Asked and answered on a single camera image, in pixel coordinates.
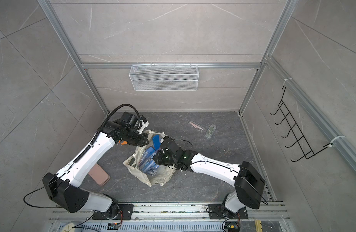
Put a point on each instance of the black wire hook rack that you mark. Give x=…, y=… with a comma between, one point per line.
x=295, y=131

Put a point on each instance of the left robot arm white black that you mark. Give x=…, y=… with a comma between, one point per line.
x=63, y=187

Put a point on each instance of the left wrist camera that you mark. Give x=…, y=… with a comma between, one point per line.
x=132, y=122

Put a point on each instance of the clear case pink compass set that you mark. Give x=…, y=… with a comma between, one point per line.
x=196, y=126

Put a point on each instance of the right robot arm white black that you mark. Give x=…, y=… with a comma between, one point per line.
x=248, y=183

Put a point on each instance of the white round clock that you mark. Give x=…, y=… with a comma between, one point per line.
x=69, y=227

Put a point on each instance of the clear green stationery case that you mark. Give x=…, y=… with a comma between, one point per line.
x=210, y=131

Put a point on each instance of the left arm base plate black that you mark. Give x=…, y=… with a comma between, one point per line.
x=116, y=212

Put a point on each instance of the white wire mesh basket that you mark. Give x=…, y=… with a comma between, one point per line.
x=169, y=77

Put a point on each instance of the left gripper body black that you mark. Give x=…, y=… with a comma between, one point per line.
x=135, y=138

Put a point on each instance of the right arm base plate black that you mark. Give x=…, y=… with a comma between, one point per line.
x=218, y=211

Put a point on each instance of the cream canvas tote bag leaves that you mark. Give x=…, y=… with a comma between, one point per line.
x=164, y=173

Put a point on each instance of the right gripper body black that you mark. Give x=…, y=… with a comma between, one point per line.
x=164, y=159

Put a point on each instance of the blue clear pencil case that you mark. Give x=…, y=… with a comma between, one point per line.
x=146, y=164

